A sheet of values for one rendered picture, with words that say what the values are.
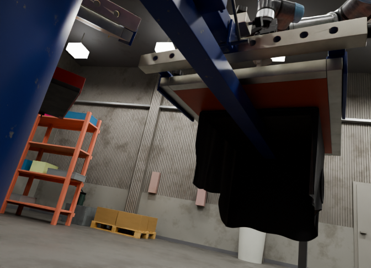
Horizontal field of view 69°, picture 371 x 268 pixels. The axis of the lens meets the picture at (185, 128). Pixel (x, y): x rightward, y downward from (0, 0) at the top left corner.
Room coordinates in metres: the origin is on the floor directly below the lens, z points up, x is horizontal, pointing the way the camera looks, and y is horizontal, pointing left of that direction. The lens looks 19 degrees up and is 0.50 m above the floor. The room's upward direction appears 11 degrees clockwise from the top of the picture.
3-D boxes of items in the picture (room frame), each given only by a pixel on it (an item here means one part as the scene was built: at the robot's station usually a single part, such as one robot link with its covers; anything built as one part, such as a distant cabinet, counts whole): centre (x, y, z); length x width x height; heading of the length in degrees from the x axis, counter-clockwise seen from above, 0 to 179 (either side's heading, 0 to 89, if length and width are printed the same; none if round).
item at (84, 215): (7.62, 2.23, 0.46); 0.95 x 0.77 x 0.91; 162
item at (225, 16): (0.61, -0.04, 1.02); 0.17 x 0.06 x 0.05; 149
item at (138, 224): (7.20, 1.01, 0.25); 1.42 x 1.02 x 0.50; 72
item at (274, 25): (0.89, -0.24, 1.26); 0.09 x 0.08 x 0.12; 59
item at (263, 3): (0.89, -0.24, 1.42); 0.09 x 0.08 x 0.11; 96
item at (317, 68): (1.09, -0.33, 0.97); 0.79 x 0.58 x 0.04; 149
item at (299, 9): (0.92, -0.33, 1.42); 0.11 x 0.11 x 0.08; 6
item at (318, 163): (1.04, -0.51, 0.77); 0.46 x 0.09 x 0.36; 149
